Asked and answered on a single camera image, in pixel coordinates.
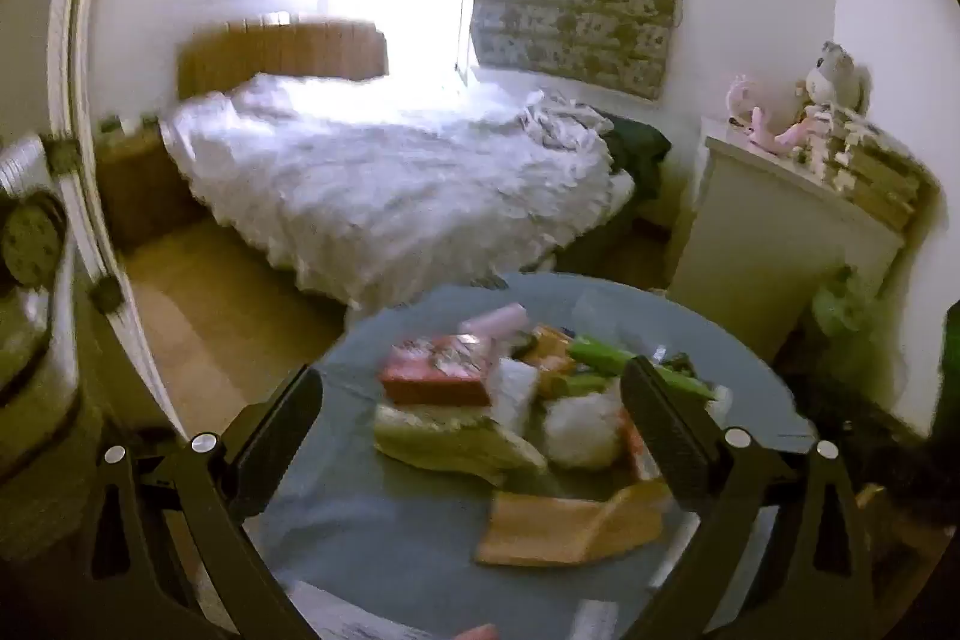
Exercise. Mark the pink plush toy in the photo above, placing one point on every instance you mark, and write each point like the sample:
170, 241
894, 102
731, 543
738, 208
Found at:
772, 123

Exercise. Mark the stack of flat boards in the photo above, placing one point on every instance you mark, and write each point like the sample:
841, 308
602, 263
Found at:
870, 168

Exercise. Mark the dark cloth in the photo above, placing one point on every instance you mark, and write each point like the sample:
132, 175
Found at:
637, 149

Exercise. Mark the red box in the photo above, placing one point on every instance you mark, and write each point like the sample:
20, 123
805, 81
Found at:
435, 377

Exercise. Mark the wooden nightstand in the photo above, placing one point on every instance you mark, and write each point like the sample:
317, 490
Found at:
139, 183

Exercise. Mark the green plastic appliance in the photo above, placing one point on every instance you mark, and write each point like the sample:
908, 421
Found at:
844, 314

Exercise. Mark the white bed quilt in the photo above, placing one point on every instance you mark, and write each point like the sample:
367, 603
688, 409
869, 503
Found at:
375, 183

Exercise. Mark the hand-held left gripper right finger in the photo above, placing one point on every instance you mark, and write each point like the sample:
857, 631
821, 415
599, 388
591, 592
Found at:
664, 434

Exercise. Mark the white packet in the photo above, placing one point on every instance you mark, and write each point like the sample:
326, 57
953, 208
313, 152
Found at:
516, 394

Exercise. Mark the white cabinet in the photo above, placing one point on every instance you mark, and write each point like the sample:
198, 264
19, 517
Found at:
765, 242

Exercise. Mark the white fluffy cat plush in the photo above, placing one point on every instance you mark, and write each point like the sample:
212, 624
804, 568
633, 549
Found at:
581, 428

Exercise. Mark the green toy vegetable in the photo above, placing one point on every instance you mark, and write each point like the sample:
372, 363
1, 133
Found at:
604, 355

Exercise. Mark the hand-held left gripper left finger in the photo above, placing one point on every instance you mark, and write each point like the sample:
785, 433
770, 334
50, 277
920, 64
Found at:
279, 434

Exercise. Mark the grey plush toy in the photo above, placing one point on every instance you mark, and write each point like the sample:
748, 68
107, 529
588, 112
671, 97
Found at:
834, 74

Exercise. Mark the orange packet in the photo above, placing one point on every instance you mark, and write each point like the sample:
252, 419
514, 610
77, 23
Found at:
551, 349

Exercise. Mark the pink packet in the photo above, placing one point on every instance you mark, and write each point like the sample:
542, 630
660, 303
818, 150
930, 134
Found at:
493, 319

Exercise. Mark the red and white wrapper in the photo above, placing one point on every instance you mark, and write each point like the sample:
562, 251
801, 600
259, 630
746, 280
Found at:
636, 452

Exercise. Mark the white door frame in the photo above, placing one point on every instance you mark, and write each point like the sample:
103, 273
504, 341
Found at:
75, 85

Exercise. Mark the white and green wrapper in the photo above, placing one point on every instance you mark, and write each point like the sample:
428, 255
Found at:
450, 446

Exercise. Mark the white paper sheet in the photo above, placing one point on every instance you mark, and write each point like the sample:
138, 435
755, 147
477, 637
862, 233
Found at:
345, 619

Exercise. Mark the wooden headboard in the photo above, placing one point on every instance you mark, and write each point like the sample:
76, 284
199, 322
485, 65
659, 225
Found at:
285, 51

